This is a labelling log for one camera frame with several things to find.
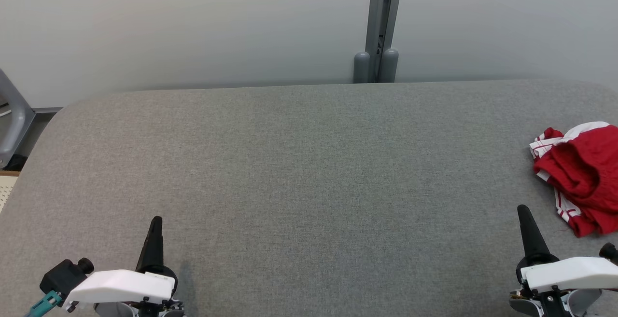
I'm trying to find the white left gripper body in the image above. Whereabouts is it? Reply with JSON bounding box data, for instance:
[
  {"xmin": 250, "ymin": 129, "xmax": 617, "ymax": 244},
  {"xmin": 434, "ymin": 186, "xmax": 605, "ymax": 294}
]
[{"xmin": 63, "ymin": 264, "xmax": 179, "ymax": 306}]

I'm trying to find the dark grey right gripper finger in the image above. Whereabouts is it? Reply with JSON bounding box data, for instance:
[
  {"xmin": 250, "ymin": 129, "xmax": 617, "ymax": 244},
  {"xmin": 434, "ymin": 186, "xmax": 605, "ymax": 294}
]
[{"xmin": 517, "ymin": 204, "xmax": 554, "ymax": 260}]

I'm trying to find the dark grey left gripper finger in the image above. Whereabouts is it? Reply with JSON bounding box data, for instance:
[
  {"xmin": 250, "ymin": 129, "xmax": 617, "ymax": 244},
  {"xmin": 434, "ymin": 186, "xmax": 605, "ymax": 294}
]
[{"xmin": 136, "ymin": 216, "xmax": 165, "ymax": 273}]

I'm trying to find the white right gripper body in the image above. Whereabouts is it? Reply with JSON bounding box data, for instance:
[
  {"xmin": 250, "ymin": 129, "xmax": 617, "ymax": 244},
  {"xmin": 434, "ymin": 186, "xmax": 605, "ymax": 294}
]
[{"xmin": 515, "ymin": 253, "xmax": 618, "ymax": 293}]

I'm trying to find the red jersey with black numbers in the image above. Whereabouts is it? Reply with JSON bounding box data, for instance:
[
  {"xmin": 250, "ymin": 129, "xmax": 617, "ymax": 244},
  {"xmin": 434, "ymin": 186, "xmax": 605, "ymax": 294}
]
[{"xmin": 529, "ymin": 127, "xmax": 618, "ymax": 238}]

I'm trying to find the beige perforated seat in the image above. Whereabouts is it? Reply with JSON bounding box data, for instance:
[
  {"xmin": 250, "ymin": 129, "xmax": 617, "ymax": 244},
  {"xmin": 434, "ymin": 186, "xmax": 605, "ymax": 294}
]
[{"xmin": 0, "ymin": 171, "xmax": 20, "ymax": 212}]

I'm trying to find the teal left camera cable plug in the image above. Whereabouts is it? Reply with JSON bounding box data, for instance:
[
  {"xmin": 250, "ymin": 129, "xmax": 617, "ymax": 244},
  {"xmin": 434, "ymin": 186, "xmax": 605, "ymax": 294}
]
[{"xmin": 25, "ymin": 290, "xmax": 64, "ymax": 317}]

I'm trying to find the grey curved metal frame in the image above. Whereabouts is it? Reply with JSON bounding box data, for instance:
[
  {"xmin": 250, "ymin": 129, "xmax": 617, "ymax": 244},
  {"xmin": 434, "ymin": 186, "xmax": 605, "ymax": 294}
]
[{"xmin": 0, "ymin": 69, "xmax": 63, "ymax": 169}]

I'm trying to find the grey cylindrical post foot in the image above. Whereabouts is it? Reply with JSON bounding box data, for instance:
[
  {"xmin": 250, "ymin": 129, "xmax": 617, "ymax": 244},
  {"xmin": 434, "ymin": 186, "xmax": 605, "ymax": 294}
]
[
  {"xmin": 353, "ymin": 51, "xmax": 371, "ymax": 84},
  {"xmin": 379, "ymin": 48, "xmax": 400, "ymax": 83}
]

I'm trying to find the grey metal partition post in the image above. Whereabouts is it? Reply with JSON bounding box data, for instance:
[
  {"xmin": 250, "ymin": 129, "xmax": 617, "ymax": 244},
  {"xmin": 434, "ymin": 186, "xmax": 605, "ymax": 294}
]
[{"xmin": 365, "ymin": 0, "xmax": 405, "ymax": 83}]

